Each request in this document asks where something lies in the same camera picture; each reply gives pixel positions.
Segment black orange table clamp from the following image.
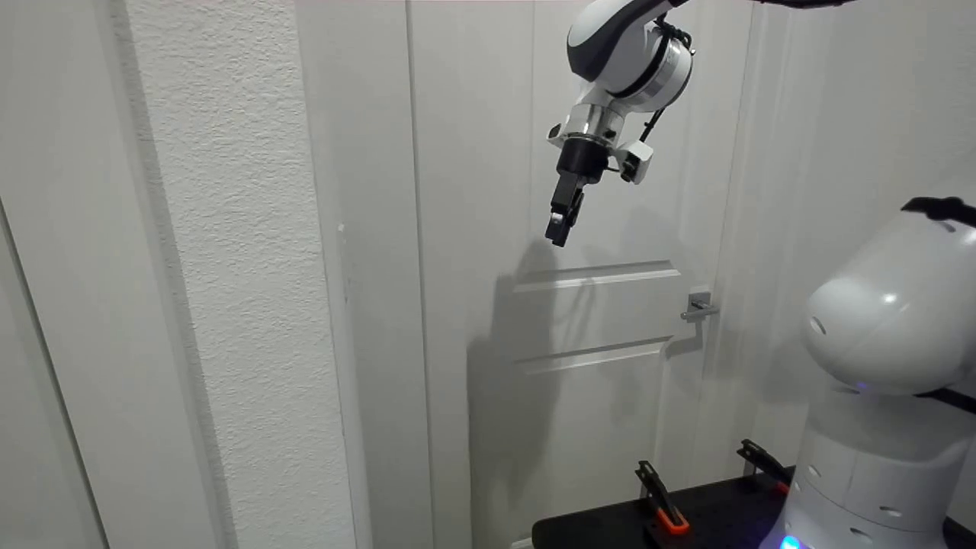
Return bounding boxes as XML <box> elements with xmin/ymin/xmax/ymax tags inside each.
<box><xmin>632</xmin><ymin>459</ymin><xmax>694</xmax><ymax>539</ymax></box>
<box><xmin>734</xmin><ymin>437</ymin><xmax>795</xmax><ymax>498</ymax></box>

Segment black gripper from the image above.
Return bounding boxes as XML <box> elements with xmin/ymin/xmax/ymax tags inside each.
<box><xmin>544</xmin><ymin>139</ymin><xmax>612</xmax><ymax>250</ymax></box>

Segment silver door lever handle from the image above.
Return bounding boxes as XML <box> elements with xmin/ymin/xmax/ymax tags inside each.
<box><xmin>681</xmin><ymin>287</ymin><xmax>723</xmax><ymax>323</ymax></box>

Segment white panelled door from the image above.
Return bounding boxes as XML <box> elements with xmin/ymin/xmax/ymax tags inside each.
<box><xmin>404</xmin><ymin>0</ymin><xmax>760</xmax><ymax>549</ymax></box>

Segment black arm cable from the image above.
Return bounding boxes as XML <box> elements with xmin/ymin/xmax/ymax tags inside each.
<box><xmin>636</xmin><ymin>20</ymin><xmax>701</xmax><ymax>148</ymax></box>

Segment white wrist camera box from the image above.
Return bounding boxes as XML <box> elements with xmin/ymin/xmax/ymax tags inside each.
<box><xmin>620</xmin><ymin>140</ymin><xmax>655</xmax><ymax>187</ymax></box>

